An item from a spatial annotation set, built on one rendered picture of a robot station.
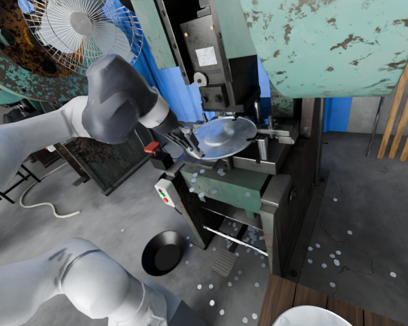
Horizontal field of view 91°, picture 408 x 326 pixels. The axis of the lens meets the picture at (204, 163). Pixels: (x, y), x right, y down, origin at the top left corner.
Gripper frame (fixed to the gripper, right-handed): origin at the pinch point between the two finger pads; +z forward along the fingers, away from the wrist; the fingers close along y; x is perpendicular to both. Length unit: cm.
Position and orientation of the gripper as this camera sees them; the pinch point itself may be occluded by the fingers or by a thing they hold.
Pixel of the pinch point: (195, 151)
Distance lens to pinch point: 70.1
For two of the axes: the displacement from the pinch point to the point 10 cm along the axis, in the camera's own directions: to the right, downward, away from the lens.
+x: 3.5, -9.0, 2.7
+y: 8.1, 1.5, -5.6
